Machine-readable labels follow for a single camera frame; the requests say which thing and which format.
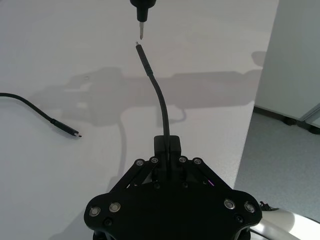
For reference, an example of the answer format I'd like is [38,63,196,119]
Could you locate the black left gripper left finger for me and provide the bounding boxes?
[109,135,168,193]

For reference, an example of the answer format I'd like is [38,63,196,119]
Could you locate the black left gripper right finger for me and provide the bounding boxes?
[169,135,235,190]

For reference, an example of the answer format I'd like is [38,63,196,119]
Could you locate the black cable with silver plug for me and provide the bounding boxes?
[134,41,172,141]

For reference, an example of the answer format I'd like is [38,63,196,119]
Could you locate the black connector with silver tip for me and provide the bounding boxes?
[129,0,159,41]

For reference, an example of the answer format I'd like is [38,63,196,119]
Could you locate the grey framed glass panel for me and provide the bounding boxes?
[298,101,320,135]

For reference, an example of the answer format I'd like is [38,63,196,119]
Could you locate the white partition panel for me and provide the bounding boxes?
[253,0,320,126]

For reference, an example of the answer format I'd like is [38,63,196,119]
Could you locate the black cable with flat plug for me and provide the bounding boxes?
[0,92,83,139]

